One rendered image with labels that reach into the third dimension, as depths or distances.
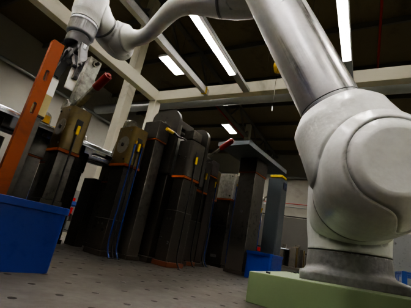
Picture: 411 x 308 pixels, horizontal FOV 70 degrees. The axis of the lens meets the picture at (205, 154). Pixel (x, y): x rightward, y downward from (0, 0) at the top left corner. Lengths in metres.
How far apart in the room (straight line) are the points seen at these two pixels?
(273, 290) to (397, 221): 0.23
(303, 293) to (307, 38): 0.42
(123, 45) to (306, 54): 0.80
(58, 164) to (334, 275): 0.65
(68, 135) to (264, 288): 0.57
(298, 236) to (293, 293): 7.98
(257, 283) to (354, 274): 0.17
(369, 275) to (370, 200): 0.24
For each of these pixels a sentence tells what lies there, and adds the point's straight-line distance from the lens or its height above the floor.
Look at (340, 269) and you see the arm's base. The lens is 0.61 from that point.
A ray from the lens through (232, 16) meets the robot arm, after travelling 0.93.
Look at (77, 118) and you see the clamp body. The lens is 0.82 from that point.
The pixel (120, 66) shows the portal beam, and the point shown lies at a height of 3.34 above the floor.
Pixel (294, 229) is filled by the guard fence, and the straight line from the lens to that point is 8.54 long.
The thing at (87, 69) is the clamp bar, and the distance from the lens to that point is 0.90.
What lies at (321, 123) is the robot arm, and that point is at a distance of 0.45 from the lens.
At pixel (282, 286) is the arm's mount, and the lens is 0.54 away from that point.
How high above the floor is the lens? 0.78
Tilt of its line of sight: 17 degrees up
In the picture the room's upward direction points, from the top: 11 degrees clockwise
